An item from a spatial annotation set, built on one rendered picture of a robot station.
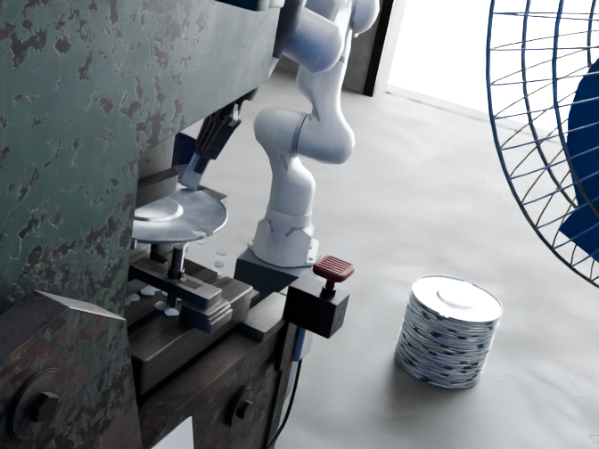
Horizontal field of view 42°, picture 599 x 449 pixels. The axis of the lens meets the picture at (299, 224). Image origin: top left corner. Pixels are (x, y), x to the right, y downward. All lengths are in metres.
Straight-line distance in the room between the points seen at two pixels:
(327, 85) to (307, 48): 0.44
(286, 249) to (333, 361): 0.62
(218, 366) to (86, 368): 0.39
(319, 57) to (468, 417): 1.34
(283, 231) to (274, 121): 0.28
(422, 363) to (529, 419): 0.36
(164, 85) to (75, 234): 0.21
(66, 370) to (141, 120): 0.30
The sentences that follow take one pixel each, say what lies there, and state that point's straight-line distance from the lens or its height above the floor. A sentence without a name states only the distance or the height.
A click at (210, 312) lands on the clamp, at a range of 1.18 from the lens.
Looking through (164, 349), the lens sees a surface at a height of 0.70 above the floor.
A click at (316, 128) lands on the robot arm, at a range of 1.87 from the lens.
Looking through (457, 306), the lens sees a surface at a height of 0.25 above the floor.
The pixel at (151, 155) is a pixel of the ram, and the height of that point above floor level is 0.92.
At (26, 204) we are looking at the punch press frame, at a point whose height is 0.99.
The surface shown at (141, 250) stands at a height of 0.76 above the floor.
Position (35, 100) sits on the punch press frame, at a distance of 0.81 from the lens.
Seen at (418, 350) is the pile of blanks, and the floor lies 0.09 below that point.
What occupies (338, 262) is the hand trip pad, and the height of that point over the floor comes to 0.76.
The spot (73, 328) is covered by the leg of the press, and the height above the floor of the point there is 0.87.
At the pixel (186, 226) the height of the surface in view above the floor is 0.78.
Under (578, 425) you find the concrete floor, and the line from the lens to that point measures 2.61.
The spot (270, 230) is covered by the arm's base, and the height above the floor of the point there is 0.53.
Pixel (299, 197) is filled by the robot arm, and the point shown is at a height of 0.64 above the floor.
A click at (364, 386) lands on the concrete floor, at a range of 2.43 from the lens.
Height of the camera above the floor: 1.34
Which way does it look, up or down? 23 degrees down
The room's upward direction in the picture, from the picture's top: 11 degrees clockwise
